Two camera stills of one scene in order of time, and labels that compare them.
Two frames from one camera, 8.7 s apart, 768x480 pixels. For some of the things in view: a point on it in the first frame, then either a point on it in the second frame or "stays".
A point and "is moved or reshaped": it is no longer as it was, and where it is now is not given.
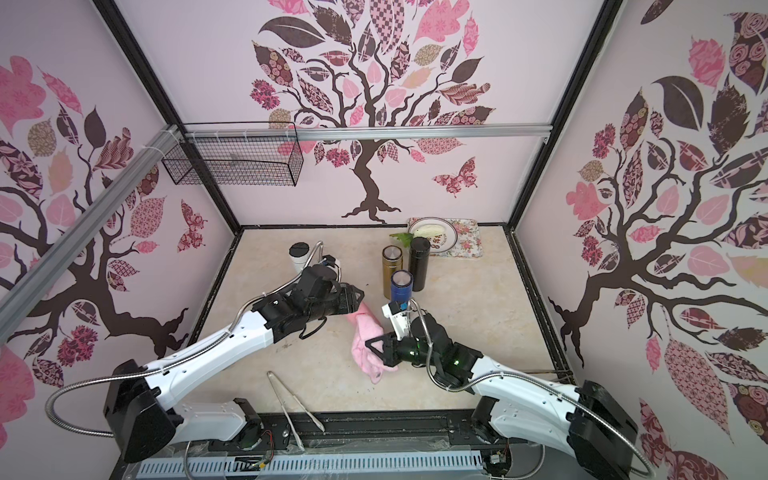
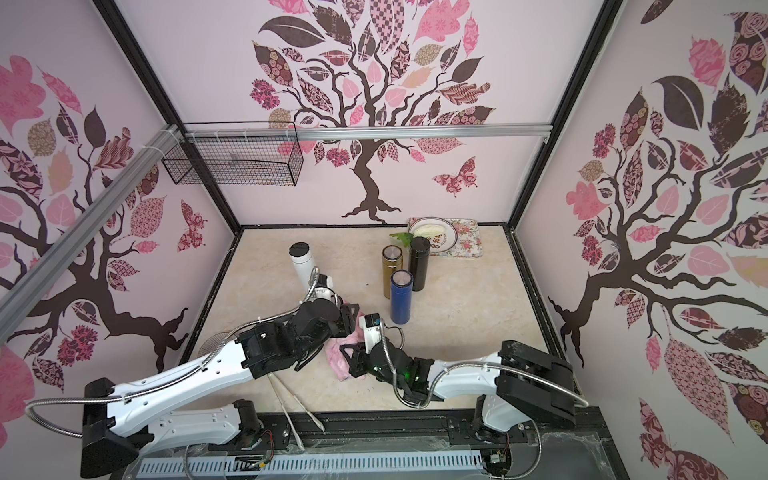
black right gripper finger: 385,356 -> 358,364
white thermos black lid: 299,253 stays
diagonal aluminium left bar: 27,288 stays
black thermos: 419,263 stays
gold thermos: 392,261 stays
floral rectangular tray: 468,241 stays
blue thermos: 402,287 stays
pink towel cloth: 368,327 is moved or reshaped
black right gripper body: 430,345 -> 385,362
